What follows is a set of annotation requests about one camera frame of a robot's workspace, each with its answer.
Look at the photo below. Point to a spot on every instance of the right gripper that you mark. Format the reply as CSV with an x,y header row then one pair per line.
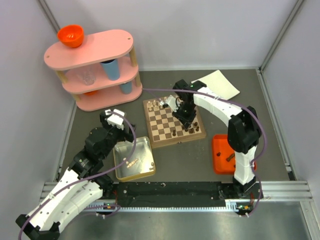
x,y
186,121

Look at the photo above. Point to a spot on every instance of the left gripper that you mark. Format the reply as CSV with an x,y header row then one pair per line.
x,y
125,136

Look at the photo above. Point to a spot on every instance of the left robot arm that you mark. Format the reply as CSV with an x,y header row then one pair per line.
x,y
82,183

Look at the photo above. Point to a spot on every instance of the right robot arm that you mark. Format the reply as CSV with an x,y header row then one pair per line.
x,y
243,131

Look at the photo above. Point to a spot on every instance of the wooden chess board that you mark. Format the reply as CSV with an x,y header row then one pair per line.
x,y
161,123

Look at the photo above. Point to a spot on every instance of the light piece lying in tin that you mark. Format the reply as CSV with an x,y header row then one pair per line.
x,y
132,163

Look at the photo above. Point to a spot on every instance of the square metal tin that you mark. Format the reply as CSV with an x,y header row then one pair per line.
x,y
143,152

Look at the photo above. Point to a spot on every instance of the white square plate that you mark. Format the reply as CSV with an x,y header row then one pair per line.
x,y
219,85

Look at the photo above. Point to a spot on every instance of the dark piece in tin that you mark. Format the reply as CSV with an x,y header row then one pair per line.
x,y
152,167

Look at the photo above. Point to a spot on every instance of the orange bowl under shelf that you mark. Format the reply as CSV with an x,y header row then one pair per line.
x,y
90,93

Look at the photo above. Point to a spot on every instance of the small blue cup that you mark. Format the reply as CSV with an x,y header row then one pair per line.
x,y
126,88

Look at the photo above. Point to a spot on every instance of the orange plastic tray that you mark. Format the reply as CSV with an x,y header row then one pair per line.
x,y
227,161

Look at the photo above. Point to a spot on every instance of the pink three-tier shelf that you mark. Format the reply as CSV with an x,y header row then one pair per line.
x,y
97,47

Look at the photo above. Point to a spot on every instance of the clear drinking glass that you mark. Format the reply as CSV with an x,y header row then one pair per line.
x,y
86,75

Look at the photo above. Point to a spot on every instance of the tall blue cup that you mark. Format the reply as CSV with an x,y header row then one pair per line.
x,y
111,68

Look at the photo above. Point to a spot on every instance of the orange bowl on shelf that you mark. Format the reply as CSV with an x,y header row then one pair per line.
x,y
71,36

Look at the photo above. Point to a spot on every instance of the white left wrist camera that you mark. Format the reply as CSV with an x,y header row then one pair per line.
x,y
115,120

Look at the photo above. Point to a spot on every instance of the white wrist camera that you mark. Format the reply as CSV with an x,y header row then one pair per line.
x,y
170,102
115,120

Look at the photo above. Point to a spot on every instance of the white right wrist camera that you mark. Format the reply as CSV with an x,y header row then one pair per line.
x,y
170,102

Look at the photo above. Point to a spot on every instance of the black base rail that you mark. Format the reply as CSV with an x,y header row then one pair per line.
x,y
176,194

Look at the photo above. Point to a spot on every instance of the white cable duct strip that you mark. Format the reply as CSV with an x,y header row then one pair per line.
x,y
227,206

